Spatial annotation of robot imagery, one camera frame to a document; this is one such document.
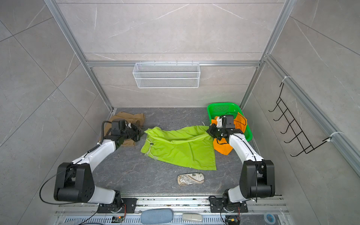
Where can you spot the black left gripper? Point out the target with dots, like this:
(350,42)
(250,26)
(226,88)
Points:
(138,131)

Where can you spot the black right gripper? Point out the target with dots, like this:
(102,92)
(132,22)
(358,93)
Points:
(211,130)

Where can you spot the tan khaki shorts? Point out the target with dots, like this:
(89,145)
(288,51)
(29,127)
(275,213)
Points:
(137,119)

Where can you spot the lime green shorts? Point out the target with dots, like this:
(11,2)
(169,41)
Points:
(190,147)

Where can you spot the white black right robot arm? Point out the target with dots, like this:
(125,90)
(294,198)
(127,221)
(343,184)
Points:
(257,178)

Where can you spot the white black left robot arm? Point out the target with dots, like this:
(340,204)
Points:
(74,181)

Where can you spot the green plastic basket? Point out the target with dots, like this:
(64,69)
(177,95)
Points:
(216,110)

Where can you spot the patterned folded cloth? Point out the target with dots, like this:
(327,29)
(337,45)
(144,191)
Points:
(190,179)

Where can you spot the blue grey oval pad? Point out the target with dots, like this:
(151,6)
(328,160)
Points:
(156,216)

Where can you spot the small electronics board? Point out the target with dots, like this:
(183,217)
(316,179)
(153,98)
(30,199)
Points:
(118,219)

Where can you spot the blue tape roll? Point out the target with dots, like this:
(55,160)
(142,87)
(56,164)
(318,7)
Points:
(270,219)

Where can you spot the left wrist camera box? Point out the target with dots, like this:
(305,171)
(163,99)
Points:
(117,127)

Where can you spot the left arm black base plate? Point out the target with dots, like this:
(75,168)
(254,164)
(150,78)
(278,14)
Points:
(127,205)

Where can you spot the white wire mesh basket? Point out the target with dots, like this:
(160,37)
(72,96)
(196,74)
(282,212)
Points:
(158,75)

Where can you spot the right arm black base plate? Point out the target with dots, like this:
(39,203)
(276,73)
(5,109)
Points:
(218,205)

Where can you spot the black wire hook rack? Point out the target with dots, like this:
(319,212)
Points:
(294,127)

